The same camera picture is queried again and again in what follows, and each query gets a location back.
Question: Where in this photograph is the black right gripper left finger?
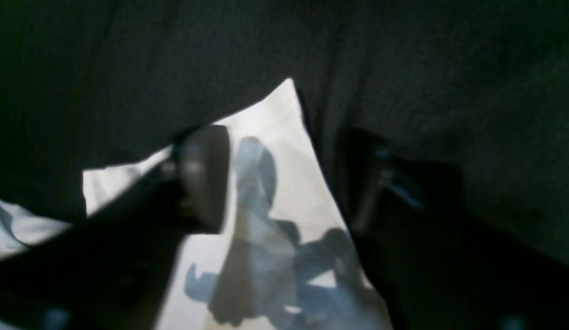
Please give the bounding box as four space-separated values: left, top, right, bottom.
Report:
0 125 231 330

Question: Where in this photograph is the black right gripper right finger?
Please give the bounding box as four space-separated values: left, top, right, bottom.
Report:
338 129 569 330

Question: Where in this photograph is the black table cloth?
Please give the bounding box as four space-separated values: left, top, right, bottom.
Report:
0 0 569 267

